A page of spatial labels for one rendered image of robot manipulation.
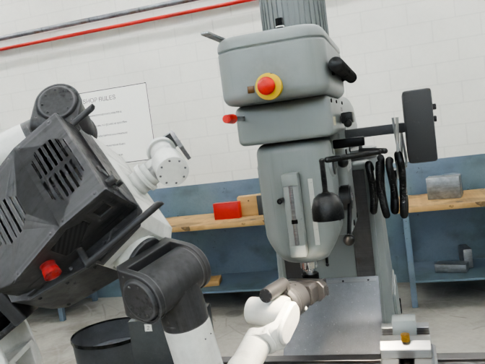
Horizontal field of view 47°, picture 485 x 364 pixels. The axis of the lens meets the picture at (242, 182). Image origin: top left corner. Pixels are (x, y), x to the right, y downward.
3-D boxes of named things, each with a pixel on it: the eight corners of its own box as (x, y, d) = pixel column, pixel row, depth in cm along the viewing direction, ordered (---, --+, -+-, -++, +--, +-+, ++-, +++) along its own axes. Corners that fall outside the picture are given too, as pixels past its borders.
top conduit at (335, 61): (344, 71, 125) (342, 55, 125) (325, 74, 126) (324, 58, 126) (357, 82, 168) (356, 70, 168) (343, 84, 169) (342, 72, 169)
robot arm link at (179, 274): (177, 344, 98) (156, 274, 95) (143, 339, 104) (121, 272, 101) (218, 311, 107) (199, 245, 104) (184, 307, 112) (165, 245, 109)
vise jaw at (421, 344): (432, 358, 137) (431, 343, 137) (381, 359, 141) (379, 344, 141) (431, 349, 143) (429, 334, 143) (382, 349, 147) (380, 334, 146)
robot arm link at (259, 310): (304, 321, 138) (285, 338, 128) (266, 315, 143) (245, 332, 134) (302, 276, 136) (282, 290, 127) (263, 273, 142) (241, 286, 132)
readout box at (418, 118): (442, 160, 159) (434, 86, 157) (409, 164, 161) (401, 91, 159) (437, 155, 178) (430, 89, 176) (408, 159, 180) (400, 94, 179)
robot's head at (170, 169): (141, 179, 109) (175, 150, 109) (131, 157, 117) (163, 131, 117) (162, 199, 113) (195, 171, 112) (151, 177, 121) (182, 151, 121)
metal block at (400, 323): (418, 342, 144) (415, 320, 143) (393, 343, 146) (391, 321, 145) (417, 335, 149) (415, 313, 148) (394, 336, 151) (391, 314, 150)
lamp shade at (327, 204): (322, 223, 121) (319, 195, 121) (307, 220, 128) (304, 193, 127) (351, 217, 124) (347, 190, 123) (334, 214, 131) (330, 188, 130)
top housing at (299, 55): (328, 91, 124) (320, 18, 122) (217, 107, 131) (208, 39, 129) (346, 97, 169) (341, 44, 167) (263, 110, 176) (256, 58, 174)
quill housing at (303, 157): (343, 262, 140) (328, 136, 138) (264, 267, 146) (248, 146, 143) (349, 245, 158) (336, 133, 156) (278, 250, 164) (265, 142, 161)
